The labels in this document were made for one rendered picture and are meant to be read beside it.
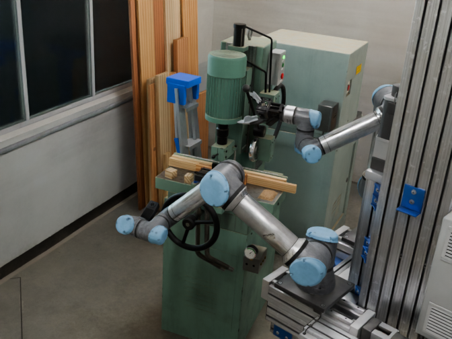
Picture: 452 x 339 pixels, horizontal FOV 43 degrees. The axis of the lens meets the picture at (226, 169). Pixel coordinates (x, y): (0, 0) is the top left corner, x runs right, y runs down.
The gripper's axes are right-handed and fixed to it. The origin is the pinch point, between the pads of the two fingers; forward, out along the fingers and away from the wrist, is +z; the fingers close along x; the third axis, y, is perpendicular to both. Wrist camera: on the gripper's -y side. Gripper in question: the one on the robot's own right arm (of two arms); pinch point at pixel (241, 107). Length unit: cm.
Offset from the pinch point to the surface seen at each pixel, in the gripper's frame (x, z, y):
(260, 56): -32.3, 2.5, -7.8
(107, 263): 68, 94, -117
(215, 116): 3.6, 12.9, -5.7
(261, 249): 49, -16, -47
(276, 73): -31.9, -3.4, -20.9
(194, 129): -25, 60, -94
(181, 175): 27.7, 28.8, -29.1
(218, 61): -14.2, 13.2, 12.0
